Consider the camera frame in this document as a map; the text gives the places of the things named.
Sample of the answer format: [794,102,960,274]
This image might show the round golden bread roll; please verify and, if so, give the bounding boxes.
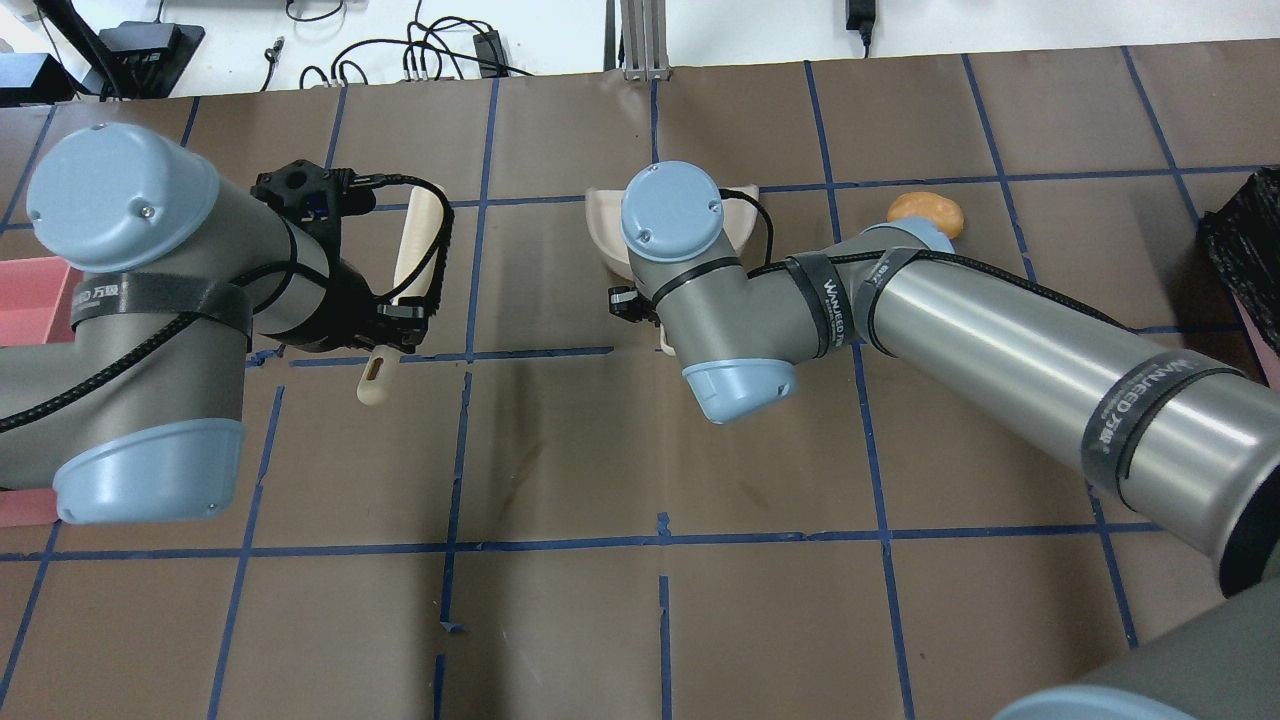
[886,191,966,240]

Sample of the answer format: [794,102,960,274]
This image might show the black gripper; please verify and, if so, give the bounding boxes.
[280,261,442,354]
[609,286,662,327]

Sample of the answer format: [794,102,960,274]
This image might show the black cables on table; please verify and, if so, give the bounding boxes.
[262,0,536,91]

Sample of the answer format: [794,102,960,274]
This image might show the aluminium frame post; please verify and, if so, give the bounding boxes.
[620,0,672,82]

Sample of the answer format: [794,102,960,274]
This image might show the black power adapter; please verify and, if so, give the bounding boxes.
[845,0,878,35]

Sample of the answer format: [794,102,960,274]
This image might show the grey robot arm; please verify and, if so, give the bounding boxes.
[611,161,1279,719]
[1,123,454,525]

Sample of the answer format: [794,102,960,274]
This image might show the bin with black trash bag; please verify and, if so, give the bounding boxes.
[1197,167,1279,352]

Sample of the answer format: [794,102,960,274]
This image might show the pink plastic bin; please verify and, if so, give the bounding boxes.
[1,258,82,528]

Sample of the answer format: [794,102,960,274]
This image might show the black device box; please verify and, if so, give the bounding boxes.
[99,20,206,99]

